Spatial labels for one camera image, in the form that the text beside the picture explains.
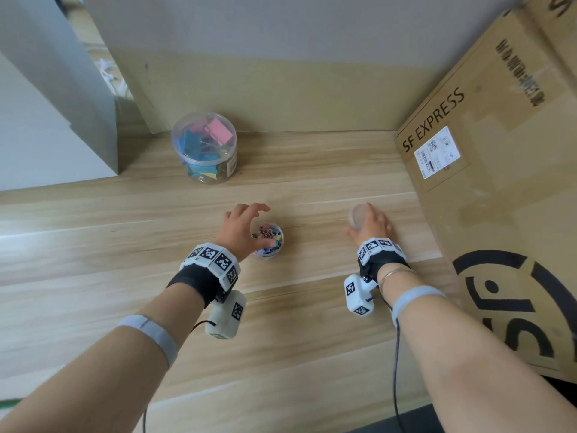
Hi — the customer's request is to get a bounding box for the grey and tan partition board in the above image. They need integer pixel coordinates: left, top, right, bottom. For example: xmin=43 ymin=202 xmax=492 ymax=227
xmin=81 ymin=0 xmax=528 ymax=134

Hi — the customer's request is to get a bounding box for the black wrist strap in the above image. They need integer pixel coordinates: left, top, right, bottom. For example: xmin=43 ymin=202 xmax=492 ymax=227
xmin=359 ymin=247 xmax=410 ymax=283
xmin=166 ymin=265 xmax=226 ymax=309

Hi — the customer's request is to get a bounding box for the large clear plastic jar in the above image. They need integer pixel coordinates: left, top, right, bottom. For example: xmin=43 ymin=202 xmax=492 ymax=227
xmin=171 ymin=111 xmax=239 ymax=185

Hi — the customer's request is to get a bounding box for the white cardboard box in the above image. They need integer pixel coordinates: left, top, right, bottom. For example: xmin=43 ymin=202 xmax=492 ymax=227
xmin=0 ymin=0 xmax=119 ymax=192

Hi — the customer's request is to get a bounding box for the marker tag wristband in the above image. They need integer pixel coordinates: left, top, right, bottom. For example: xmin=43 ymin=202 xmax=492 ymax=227
xmin=179 ymin=242 xmax=241 ymax=292
xmin=356 ymin=238 xmax=405 ymax=266

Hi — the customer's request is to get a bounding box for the person's left hand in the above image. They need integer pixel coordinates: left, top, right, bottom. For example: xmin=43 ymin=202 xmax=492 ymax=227
xmin=212 ymin=202 xmax=278 ymax=262

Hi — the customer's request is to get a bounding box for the brown shipping box black logo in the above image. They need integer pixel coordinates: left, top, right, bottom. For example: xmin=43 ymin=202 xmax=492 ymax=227
xmin=394 ymin=8 xmax=577 ymax=384

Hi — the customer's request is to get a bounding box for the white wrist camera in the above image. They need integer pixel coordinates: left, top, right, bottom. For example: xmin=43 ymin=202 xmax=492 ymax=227
xmin=205 ymin=290 xmax=248 ymax=340
xmin=344 ymin=274 xmax=379 ymax=317

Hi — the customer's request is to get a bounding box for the silver bracelet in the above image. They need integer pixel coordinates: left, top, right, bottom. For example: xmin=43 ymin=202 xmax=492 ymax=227
xmin=377 ymin=267 xmax=414 ymax=292

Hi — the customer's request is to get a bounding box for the large blue binder clip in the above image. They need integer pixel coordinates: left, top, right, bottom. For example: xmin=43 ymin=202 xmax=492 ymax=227
xmin=182 ymin=129 xmax=204 ymax=155

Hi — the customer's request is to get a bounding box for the small clear plastic jar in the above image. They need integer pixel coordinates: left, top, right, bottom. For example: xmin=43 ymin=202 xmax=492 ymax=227
xmin=251 ymin=222 xmax=285 ymax=260

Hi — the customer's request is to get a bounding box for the small clear round lid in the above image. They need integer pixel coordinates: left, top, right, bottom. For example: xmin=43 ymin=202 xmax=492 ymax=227
xmin=348 ymin=203 xmax=371 ymax=230

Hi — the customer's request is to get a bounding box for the person's left forearm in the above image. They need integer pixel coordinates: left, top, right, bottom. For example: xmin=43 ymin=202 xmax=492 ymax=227
xmin=0 ymin=283 xmax=206 ymax=433

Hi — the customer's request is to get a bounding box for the white cable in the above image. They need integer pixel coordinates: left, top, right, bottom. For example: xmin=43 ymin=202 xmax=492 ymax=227
xmin=97 ymin=58 xmax=132 ymax=100

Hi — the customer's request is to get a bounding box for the person's right hand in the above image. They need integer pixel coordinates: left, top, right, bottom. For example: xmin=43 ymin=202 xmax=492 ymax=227
xmin=344 ymin=202 xmax=393 ymax=248

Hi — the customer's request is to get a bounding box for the person's right forearm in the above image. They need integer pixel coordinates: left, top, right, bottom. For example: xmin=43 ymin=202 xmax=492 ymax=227
xmin=380 ymin=270 xmax=577 ymax=433

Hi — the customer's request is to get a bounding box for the large teal binder clip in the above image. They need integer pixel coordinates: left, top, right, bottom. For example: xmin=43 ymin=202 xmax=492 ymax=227
xmin=187 ymin=162 xmax=219 ymax=179

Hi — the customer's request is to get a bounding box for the grey forearm band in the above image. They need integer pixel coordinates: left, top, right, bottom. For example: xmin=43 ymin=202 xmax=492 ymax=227
xmin=117 ymin=314 xmax=180 ymax=368
xmin=391 ymin=286 xmax=447 ymax=325

